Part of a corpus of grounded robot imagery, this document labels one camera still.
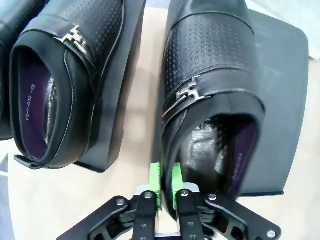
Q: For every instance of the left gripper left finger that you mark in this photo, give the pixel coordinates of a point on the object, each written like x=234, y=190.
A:
x=154, y=180

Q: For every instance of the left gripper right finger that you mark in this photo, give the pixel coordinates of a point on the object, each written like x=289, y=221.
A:
x=177, y=180

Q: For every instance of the black leather loafer shoe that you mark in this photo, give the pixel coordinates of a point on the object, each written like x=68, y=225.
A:
x=3, y=120
x=210, y=62
x=82, y=30

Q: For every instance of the black slanted shoe stand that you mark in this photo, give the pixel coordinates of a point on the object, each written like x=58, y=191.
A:
x=282, y=112
x=120, y=112

